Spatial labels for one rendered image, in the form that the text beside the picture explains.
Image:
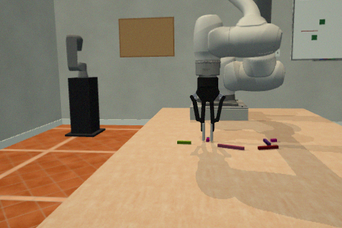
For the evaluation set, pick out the purple rod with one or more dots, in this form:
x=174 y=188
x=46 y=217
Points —
x=266 y=142

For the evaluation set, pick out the pink rod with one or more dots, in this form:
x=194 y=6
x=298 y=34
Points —
x=231 y=146

